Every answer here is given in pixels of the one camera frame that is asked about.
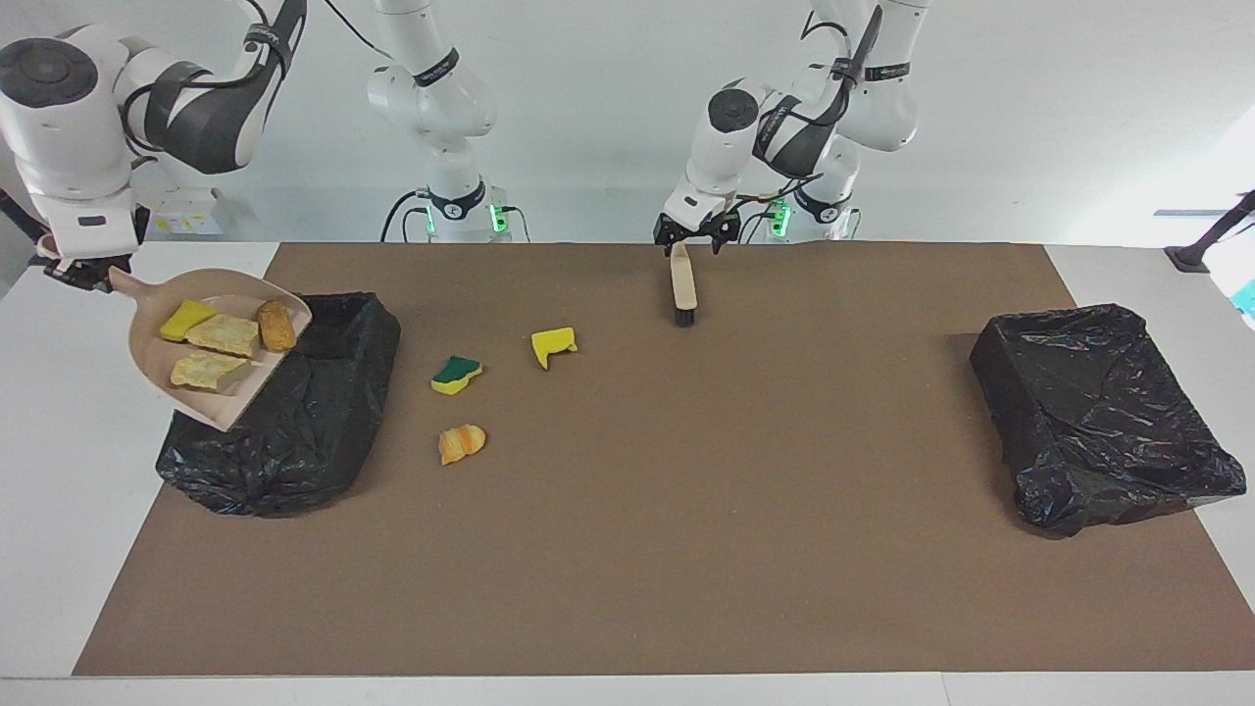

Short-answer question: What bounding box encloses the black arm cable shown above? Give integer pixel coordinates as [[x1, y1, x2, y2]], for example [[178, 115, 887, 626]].
[[127, 0, 393, 148], [735, 5, 883, 212]]

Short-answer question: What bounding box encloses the orange striped toy croissant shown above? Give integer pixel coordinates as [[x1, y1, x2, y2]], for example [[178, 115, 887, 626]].
[[437, 424, 487, 467]]

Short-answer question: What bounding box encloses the beige plastic dustpan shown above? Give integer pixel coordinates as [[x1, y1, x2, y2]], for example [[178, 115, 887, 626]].
[[37, 233, 314, 433]]

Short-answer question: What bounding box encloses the pale croissant half piece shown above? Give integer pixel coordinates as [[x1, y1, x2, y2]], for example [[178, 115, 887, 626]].
[[170, 351, 253, 393], [184, 313, 262, 360]]

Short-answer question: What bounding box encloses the black base cable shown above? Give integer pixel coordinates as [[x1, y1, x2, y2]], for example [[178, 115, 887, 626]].
[[737, 191, 790, 243], [380, 189, 432, 243]]

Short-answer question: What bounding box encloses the small yellow sponge piece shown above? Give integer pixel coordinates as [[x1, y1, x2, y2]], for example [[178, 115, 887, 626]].
[[159, 299, 219, 343]]

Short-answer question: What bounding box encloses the beige hand brush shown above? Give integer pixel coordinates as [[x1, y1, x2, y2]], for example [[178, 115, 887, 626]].
[[669, 242, 699, 328]]

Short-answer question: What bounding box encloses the notched yellow sponge piece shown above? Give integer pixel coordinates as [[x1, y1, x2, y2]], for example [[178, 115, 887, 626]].
[[530, 327, 578, 371]]

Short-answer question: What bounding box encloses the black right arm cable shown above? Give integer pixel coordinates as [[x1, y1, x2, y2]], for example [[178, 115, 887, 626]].
[[127, 0, 393, 148]]

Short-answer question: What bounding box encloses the black camera stand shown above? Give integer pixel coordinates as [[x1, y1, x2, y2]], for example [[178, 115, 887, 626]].
[[0, 188, 45, 246], [1164, 189, 1255, 274]]

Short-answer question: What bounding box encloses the brown table mat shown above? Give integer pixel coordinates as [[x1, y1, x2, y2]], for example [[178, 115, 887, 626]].
[[74, 242, 1255, 678]]

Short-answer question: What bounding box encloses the green and yellow sponge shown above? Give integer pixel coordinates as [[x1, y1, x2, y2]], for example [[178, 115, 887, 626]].
[[430, 355, 483, 396]]

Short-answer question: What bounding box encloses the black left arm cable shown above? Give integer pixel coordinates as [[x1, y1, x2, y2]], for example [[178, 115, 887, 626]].
[[735, 5, 883, 212]]

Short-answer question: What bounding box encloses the brown oval bread roll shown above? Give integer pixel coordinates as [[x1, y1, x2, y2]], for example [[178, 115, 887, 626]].
[[256, 300, 297, 353]]

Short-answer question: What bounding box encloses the bin with black bag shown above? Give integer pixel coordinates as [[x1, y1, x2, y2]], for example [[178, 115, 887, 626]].
[[155, 290, 402, 518], [969, 303, 1248, 538]]

